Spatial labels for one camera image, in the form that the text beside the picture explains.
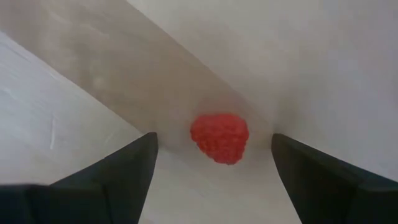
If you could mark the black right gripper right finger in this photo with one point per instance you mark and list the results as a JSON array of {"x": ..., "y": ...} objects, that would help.
[{"x": 326, "y": 186}]

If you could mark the red raspberry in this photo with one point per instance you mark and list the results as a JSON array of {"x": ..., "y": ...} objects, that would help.
[{"x": 220, "y": 138}]

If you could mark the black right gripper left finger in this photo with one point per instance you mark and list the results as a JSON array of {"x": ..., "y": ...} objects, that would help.
[{"x": 118, "y": 180}]

